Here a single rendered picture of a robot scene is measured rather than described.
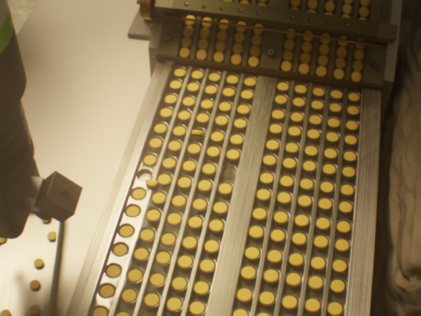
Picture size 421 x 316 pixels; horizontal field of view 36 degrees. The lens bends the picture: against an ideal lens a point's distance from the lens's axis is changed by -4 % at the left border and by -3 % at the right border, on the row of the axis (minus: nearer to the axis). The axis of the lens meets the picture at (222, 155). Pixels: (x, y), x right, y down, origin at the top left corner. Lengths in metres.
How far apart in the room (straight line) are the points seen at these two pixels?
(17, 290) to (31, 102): 0.27
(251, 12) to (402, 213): 0.23
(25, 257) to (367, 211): 0.36
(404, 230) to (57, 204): 0.29
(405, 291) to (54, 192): 0.30
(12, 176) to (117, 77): 0.37
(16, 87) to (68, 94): 0.38
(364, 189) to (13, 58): 0.30
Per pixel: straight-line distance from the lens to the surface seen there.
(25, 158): 0.55
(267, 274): 0.51
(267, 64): 0.65
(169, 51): 0.66
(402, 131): 0.62
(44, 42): 0.96
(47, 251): 0.71
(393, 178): 0.60
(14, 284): 0.70
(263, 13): 0.63
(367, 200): 0.56
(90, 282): 0.51
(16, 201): 0.58
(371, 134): 0.61
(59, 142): 0.81
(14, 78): 0.49
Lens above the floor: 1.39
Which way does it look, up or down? 49 degrees down
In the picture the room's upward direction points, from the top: 1 degrees clockwise
